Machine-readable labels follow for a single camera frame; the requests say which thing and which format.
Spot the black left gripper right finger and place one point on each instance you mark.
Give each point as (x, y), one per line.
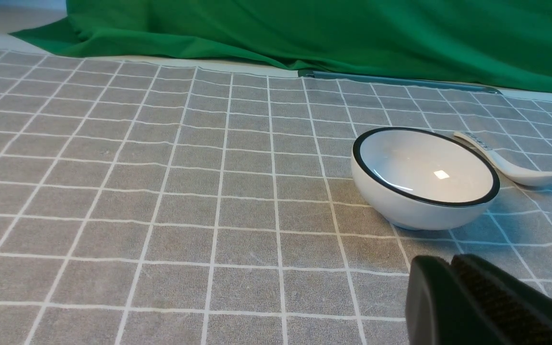
(516, 313)

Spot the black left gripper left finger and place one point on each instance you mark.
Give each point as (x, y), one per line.
(439, 310)

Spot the black-rimmed white bowl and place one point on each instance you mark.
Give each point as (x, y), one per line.
(420, 180)

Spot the white ceramic spoon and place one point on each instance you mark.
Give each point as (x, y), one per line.
(517, 174)

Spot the green backdrop cloth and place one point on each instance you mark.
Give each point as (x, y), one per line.
(502, 43)

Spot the grey checked tablecloth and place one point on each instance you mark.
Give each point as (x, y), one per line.
(144, 204)

